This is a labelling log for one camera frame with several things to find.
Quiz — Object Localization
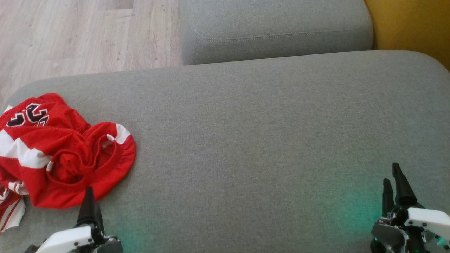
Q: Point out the red shorts with white waistband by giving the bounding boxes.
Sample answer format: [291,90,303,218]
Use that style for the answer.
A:
[26,121,137,210]

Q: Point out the small grey sofa cushion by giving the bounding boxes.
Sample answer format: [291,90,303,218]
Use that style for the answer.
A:
[179,0,374,66]

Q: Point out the large grey sofa seat cushion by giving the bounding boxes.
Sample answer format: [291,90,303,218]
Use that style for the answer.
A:
[0,50,450,253]

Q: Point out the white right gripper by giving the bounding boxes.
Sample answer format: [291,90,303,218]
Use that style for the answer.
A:
[371,163,450,253]

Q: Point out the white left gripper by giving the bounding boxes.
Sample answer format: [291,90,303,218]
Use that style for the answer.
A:
[25,187,123,253]

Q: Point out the red jersey with black lettering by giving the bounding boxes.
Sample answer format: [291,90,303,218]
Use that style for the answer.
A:
[0,93,92,232]

